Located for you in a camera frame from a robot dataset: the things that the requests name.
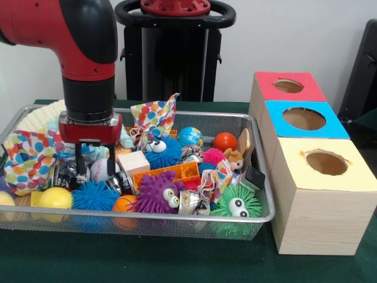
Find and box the yellow smiley ball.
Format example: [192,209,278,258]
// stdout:
[38,187,74,210]

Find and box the crushed silver can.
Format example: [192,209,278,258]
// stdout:
[52,163,89,189]

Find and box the blue spiky ball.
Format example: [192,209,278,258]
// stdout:
[143,136,183,170]

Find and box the dark green tablecloth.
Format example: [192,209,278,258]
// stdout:
[0,99,377,283]
[349,110,377,141]

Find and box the purple spiky toy with eyes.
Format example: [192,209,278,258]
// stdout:
[135,170,185,215]

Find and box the cream knitted cloth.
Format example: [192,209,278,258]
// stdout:
[16,99,67,130]

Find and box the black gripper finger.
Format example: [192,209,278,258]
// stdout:
[106,144,117,177]
[75,143,87,179]

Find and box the green spiky toy with eyes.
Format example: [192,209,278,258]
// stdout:
[210,185,262,218]

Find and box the wooden three-hole box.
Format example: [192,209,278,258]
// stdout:
[249,71,377,256]

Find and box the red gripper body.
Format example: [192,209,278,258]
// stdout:
[58,113,123,146]

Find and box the polka dot paper napkin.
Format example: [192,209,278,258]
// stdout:
[130,93,180,151]

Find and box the red rubber ball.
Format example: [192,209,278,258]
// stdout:
[212,131,238,153]

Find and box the crushed black can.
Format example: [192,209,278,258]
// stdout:
[105,172,138,195]

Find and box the wire mesh bin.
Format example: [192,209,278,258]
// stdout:
[0,105,276,241]

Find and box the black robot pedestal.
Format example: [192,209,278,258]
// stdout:
[114,0,236,103]

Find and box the mint green cloth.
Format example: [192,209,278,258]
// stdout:
[45,113,137,162]

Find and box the globe print ball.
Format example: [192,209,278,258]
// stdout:
[177,127,204,148]

